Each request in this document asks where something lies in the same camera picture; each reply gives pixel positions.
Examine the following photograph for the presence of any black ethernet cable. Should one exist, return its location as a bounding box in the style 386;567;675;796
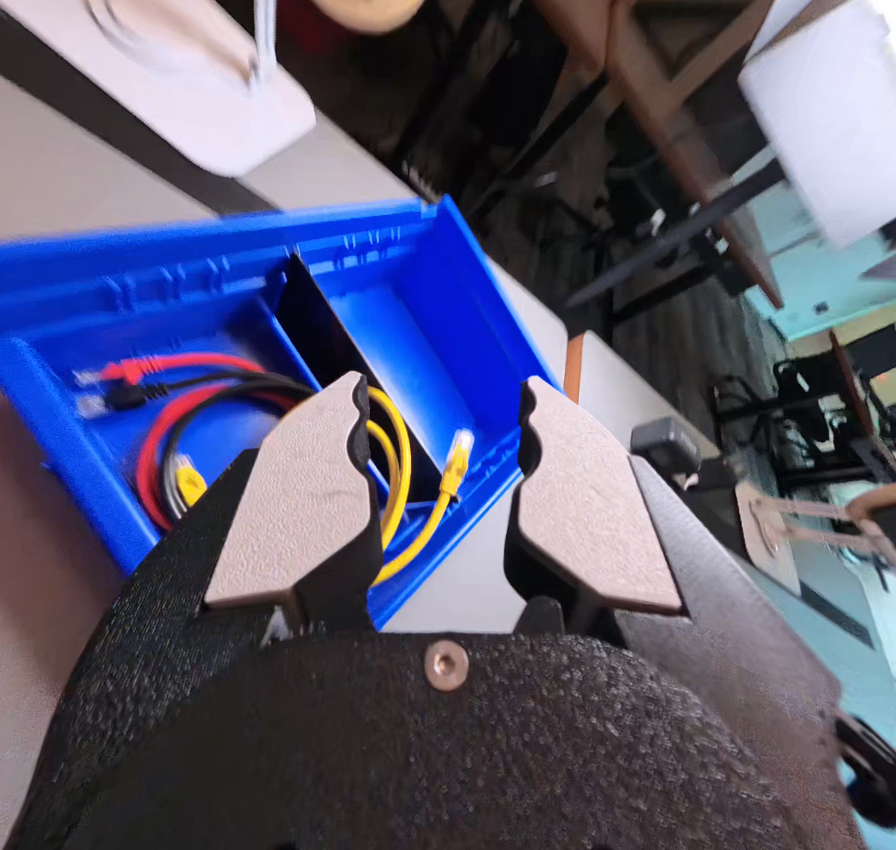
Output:
80;372;319;522

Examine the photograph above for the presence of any red ethernet cable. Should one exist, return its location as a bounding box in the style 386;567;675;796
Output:
73;353;302;532

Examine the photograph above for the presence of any wooden desk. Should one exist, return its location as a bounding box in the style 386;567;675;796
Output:
525;0;785;308

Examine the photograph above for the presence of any blue plastic bin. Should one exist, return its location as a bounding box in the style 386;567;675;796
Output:
0;195;564;630

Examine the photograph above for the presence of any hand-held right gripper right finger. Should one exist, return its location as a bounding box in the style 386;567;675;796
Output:
505;376;683;630

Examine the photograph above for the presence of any light stand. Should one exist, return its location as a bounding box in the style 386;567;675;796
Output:
566;164;788;313

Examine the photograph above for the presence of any studio light panel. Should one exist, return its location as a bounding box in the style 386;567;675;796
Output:
738;0;896;250

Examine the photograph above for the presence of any white stand base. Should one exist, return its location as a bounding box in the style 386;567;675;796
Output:
0;0;317;179

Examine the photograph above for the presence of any yellow ethernet cable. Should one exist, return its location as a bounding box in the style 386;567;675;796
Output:
171;386;476;588

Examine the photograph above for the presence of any small black box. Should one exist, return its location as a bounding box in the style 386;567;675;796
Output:
630;417;702;481

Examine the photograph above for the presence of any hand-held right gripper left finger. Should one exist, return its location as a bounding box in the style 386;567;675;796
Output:
203;372;385;630

